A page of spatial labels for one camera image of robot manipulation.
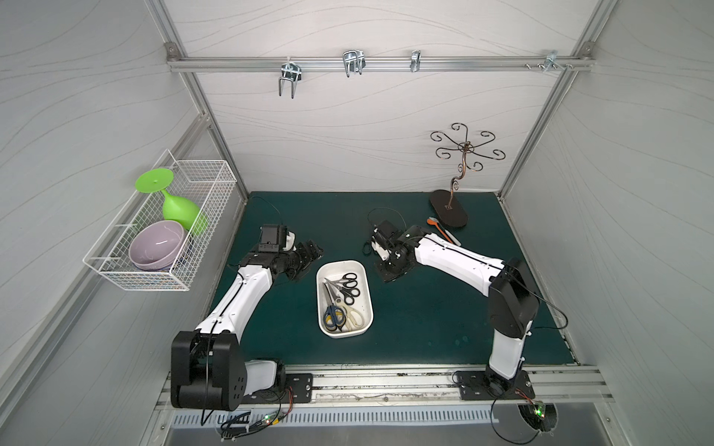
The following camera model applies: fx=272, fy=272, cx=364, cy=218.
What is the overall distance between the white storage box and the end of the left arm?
0.15 meters

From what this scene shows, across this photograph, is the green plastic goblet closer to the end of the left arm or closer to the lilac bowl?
the lilac bowl

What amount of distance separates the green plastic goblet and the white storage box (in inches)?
16.2

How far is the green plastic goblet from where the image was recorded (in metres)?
0.59

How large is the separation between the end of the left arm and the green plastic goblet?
0.24 meters

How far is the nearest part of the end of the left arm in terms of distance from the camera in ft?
2.41

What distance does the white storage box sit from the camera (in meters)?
0.84

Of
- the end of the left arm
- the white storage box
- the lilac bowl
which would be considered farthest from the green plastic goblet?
the white storage box

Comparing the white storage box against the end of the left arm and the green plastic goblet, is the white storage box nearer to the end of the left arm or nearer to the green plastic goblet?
the end of the left arm
